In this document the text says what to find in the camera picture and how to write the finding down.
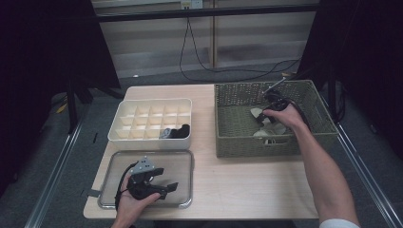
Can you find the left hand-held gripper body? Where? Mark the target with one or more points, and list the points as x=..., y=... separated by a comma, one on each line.
x=139, y=186

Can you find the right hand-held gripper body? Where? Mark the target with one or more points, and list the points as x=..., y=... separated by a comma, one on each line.
x=275, y=101

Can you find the clear box lid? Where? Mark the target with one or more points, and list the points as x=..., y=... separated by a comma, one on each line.
x=180, y=171

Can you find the white divided storage box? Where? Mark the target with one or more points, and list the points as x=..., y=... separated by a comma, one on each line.
x=152, y=144

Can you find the black sock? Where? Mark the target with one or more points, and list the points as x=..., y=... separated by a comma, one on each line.
x=184, y=129
x=176, y=134

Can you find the green woven basket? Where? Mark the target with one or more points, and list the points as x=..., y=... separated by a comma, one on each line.
x=316, y=144

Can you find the person's right hand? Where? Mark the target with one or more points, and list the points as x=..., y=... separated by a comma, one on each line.
x=288, y=117

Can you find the person's left hand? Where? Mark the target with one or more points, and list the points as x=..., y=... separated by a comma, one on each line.
x=131, y=209

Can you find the yellow tape piece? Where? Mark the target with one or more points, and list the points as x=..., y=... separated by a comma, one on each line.
x=61, y=108
x=287, y=74

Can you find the grey tape piece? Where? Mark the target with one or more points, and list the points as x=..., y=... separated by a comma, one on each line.
x=93, y=192

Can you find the black stand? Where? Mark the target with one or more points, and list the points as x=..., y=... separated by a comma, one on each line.
x=72, y=110
x=331, y=95

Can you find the black curtain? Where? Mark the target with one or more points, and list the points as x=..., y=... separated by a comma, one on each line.
x=364, y=47
x=38, y=47

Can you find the black horizontal bar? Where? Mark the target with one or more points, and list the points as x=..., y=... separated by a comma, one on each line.
x=221, y=12

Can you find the person's white shirt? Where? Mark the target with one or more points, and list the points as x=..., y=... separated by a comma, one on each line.
x=339, y=224

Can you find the metal rail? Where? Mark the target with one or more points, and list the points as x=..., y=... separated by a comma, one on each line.
x=53, y=177
x=364, y=177

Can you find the wall socket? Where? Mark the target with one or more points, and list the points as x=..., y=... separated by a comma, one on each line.
x=191, y=3

